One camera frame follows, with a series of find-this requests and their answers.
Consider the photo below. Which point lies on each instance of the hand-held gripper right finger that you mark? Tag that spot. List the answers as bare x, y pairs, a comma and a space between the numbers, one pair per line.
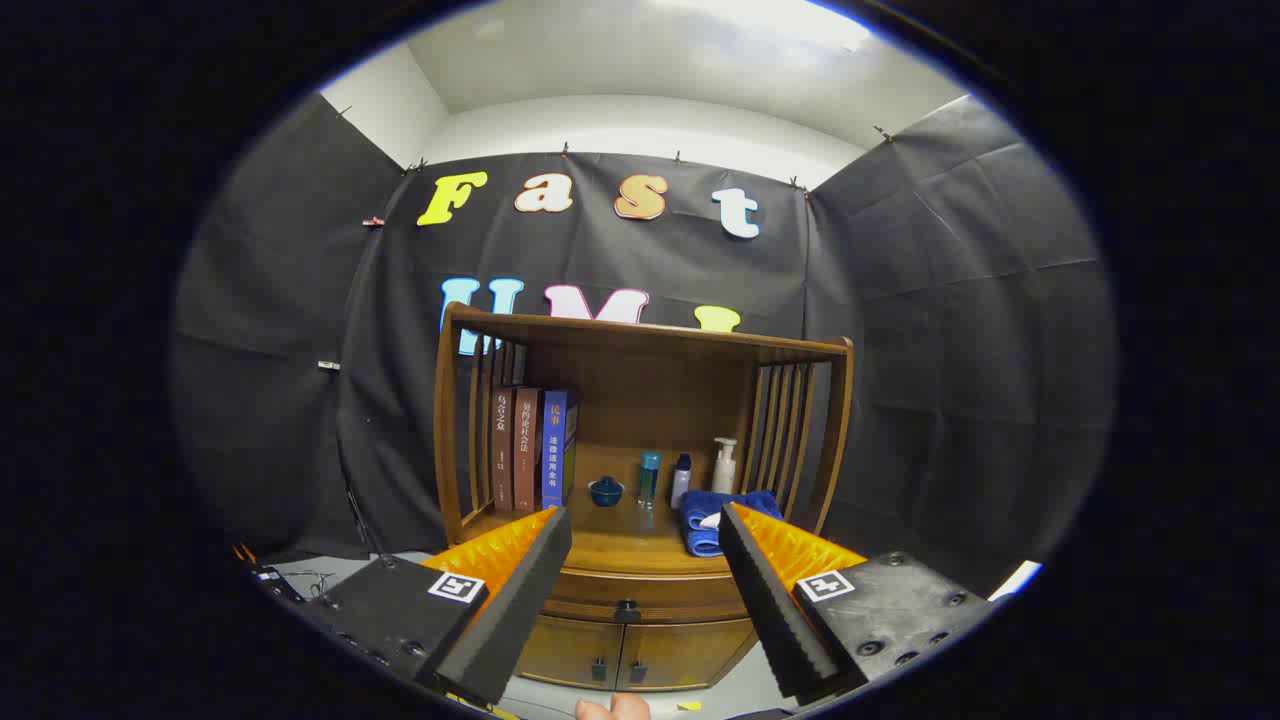
765, 600

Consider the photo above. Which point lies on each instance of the white pump bottle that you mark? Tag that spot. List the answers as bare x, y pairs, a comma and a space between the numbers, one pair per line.
724, 472

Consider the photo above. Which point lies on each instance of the white bottle with blue cap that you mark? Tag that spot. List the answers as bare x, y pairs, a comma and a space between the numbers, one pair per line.
681, 485

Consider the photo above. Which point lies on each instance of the black floor device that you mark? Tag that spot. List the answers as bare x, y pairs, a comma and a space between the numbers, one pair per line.
275, 585

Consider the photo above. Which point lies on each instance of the black backdrop cloth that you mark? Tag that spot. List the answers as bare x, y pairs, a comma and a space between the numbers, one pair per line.
900, 350

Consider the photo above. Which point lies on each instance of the reddish brown book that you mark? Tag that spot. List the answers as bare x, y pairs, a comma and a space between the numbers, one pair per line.
526, 450

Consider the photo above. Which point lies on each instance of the blue folded towel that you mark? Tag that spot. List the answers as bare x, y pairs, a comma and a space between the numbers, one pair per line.
700, 510

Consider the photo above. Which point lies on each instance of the dark brown book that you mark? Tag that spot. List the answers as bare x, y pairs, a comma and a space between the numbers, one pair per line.
503, 450

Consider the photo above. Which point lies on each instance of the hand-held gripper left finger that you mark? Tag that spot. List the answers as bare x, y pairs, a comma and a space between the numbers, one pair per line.
520, 600

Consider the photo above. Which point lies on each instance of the wooden drawer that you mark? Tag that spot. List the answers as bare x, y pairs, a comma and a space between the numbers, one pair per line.
680, 595

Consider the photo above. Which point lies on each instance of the wooden cabinet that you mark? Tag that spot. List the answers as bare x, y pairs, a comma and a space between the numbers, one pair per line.
640, 390

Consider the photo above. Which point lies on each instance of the wooden cabinet door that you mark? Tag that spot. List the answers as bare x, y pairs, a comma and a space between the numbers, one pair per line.
680, 655
570, 650

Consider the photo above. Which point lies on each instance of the teal bottle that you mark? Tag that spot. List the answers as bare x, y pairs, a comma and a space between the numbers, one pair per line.
649, 480

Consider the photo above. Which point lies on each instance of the blue lidded teacup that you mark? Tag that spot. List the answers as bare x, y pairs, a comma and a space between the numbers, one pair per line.
606, 492

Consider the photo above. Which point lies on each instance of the wooden countertop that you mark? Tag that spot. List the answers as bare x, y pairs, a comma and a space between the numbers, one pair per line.
620, 540

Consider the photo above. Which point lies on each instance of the blue book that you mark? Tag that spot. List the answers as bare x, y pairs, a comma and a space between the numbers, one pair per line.
554, 450

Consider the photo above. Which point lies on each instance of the white panel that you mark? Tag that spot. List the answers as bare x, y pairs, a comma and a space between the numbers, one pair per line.
1018, 580

